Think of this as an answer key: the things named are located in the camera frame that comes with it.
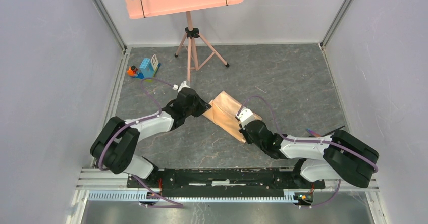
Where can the peach satin napkin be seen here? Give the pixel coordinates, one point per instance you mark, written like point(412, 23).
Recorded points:
point(222, 113)

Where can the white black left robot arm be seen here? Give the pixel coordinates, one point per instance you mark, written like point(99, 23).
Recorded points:
point(114, 148)

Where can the orange toy figure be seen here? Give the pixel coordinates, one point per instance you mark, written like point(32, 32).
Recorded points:
point(132, 71)

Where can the pink music stand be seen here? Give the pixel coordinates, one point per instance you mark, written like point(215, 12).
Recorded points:
point(199, 50)

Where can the grey slotted cable duct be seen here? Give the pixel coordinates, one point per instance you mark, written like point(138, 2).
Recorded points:
point(145, 196)

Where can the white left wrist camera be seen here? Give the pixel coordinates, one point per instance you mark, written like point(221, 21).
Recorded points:
point(184, 84)

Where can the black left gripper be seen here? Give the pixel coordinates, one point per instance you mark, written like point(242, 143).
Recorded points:
point(203, 106)

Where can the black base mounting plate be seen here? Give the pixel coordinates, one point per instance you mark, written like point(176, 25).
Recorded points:
point(231, 182)

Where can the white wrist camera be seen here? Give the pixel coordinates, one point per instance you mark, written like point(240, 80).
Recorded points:
point(184, 84)
point(245, 116)

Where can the iridescent rainbow utensil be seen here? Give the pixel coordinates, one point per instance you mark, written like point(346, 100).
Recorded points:
point(312, 133)

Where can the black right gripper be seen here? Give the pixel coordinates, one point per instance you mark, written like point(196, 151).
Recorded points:
point(244, 132)

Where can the aluminium frame rail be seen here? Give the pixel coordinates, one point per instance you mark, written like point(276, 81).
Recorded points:
point(94, 179)

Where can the colourful toy brick house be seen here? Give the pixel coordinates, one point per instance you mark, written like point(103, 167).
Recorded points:
point(148, 67)

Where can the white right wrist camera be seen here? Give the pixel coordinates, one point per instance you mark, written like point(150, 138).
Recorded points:
point(245, 116)

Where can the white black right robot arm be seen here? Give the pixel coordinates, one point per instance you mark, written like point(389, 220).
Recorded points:
point(336, 156)

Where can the black handled utensil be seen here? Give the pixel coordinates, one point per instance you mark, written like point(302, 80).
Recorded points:
point(333, 131)

